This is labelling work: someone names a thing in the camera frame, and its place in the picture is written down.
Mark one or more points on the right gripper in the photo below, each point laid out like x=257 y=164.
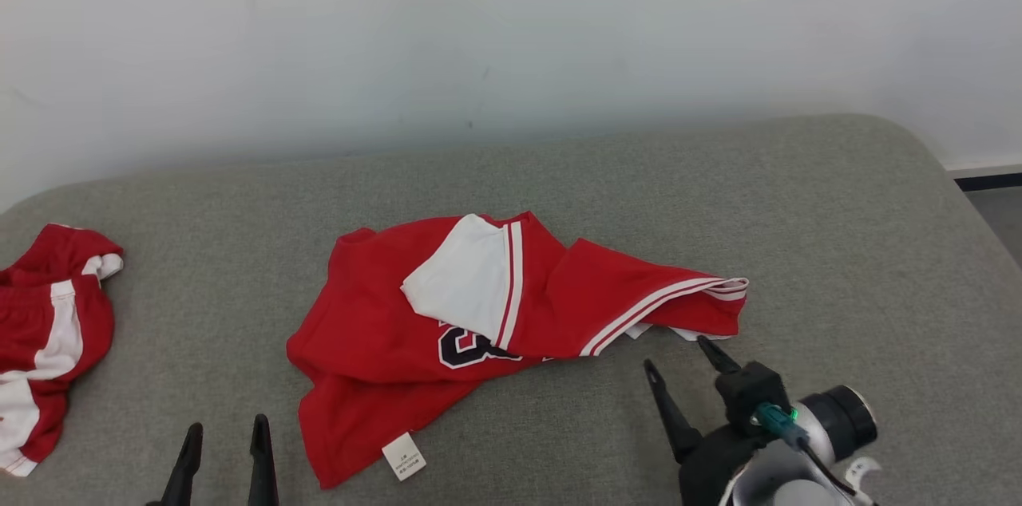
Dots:
x=715 y=466

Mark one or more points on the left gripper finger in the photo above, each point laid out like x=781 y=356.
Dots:
x=262 y=466
x=185 y=470

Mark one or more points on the red basketball jersey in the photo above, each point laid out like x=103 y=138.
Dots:
x=375 y=362

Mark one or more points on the red and white shorts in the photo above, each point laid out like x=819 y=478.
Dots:
x=48 y=330

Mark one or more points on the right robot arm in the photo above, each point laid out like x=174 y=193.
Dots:
x=770 y=484

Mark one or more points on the black baseboard strip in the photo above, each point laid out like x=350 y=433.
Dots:
x=988 y=180

